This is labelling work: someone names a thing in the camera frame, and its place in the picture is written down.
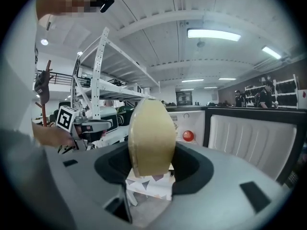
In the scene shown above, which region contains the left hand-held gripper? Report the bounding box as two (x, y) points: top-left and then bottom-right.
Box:
(55, 105), (115, 152)

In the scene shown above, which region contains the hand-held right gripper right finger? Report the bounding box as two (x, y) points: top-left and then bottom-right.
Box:
(146, 141), (293, 230)

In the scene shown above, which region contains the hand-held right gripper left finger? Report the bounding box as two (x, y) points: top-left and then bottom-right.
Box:
(44, 140), (134, 230)

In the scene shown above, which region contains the person's left forearm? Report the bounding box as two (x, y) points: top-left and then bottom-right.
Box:
(31, 122), (75, 149)

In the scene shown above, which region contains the brown coat rack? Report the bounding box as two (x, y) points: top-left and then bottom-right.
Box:
(35, 59), (54, 128)

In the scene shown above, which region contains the dark cap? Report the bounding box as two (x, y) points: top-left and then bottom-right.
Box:
(34, 70), (50, 105)

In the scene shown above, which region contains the black railing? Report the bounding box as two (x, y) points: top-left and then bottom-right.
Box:
(35, 72), (92, 86)

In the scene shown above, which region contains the white green cooler box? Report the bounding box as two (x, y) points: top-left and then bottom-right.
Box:
(97, 105), (132, 133)

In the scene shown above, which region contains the red ball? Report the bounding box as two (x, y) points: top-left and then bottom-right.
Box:
(182, 129), (196, 143)

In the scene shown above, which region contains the person's white shirt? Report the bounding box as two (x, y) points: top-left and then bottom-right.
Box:
(0, 0), (81, 230)

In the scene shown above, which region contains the white metal shelving rack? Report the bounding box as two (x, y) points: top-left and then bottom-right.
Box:
(71, 27), (161, 153)

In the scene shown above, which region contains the patterned white table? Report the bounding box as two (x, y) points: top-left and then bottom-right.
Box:
(125, 169), (175, 207)

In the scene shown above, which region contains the white box red diamond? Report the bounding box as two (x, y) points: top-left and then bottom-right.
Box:
(297, 89), (307, 110)

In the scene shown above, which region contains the long ceiling light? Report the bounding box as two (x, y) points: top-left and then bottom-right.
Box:
(187, 28), (241, 42)
(261, 46), (282, 60)

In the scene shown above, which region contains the black wall poster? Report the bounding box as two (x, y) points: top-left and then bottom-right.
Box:
(176, 91), (193, 106)

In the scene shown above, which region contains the white wall shelf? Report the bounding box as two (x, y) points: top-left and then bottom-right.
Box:
(244, 74), (300, 110)

